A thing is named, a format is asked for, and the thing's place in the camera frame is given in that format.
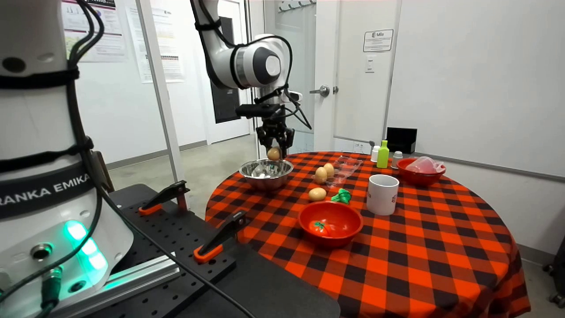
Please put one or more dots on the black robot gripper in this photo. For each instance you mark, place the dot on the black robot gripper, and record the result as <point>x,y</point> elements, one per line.
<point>273,130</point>

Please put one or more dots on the white paper sign on door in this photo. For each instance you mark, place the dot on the white paper sign on door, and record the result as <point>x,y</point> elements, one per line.
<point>378,42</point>

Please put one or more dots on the green toy vegetable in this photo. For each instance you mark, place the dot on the green toy vegetable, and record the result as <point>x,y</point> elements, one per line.
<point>340,197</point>

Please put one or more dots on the green plastic bottle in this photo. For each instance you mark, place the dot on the green plastic bottle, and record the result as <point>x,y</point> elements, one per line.
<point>383,155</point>

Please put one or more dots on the black orange clamp left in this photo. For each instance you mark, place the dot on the black orange clamp left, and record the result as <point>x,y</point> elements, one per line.
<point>173,192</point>

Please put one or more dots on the black perforated mounting board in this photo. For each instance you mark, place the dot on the black perforated mounting board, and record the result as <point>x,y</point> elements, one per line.
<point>238,284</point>

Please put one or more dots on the orange toy tomato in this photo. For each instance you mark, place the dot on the orange toy tomato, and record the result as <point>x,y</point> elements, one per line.
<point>321,229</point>

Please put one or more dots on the red plastic bowl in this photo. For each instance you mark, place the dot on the red plastic bowl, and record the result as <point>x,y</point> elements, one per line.
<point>344,220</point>

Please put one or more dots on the white robot base Franka Emika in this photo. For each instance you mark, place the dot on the white robot base Franka Emika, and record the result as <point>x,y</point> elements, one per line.
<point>60,241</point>

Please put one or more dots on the silver metal bowl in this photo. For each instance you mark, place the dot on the silver metal bowl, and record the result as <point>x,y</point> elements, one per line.
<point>266,176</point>

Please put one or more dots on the orange black checkered tablecloth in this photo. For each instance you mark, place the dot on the orange black checkered tablecloth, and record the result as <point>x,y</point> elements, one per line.
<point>443,254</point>

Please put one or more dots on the silver door handle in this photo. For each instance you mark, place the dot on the silver door handle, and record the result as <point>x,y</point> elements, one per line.
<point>321,91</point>

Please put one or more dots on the white small bottle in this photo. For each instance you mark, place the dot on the white small bottle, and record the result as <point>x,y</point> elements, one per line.
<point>374,155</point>

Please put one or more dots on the black orange clamp right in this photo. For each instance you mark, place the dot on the black orange clamp right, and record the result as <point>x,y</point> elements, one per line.
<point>213,247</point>

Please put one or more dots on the red bowl with pink cloth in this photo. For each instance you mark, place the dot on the red bowl with pink cloth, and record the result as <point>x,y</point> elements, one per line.
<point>420,172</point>

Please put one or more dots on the white ceramic mug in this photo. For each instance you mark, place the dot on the white ceramic mug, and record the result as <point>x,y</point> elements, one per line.
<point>381,195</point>

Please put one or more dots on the black orange clamp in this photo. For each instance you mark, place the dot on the black orange clamp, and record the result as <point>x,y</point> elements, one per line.
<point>173,192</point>
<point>213,247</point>

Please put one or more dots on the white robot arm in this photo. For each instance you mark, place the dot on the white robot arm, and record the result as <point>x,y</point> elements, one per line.
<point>263,65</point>

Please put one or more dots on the beige egg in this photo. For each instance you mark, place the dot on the beige egg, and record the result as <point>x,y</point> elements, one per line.
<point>273,155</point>
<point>316,195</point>
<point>319,176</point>
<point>330,171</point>

